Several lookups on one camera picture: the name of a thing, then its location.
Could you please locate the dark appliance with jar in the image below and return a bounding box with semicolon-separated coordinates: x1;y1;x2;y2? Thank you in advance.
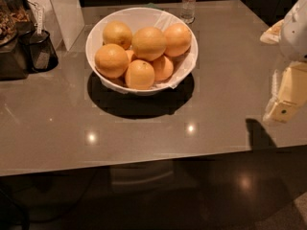
0;0;33;81

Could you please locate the white tag in cup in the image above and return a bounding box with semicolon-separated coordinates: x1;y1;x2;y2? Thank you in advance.
35;3;44;35

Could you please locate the clear plastic water bottle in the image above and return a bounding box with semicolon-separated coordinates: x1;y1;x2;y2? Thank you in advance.
180;0;197;24

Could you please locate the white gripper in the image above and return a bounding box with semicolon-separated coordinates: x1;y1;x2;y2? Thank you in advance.
260;0;307;125

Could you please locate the white bowl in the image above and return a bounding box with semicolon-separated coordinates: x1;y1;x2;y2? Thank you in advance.
84;6;200;97

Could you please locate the black mesh cup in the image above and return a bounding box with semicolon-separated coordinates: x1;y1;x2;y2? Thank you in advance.
19;30;59;73

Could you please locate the small hidden orange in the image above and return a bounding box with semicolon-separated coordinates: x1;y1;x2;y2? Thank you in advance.
126;50;137;62

